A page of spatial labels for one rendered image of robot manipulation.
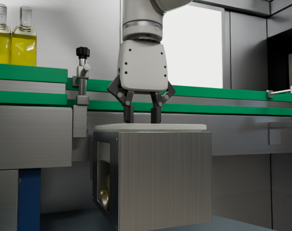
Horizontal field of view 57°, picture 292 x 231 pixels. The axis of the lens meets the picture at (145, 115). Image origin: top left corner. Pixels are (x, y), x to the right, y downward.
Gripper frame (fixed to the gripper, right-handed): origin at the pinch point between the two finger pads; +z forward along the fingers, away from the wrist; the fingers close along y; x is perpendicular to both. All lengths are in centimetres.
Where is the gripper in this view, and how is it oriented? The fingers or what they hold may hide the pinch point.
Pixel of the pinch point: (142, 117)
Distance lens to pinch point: 54.3
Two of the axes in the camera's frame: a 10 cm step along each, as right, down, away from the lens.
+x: 3.4, -0.6, -9.4
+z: 0.0, 10.0, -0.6
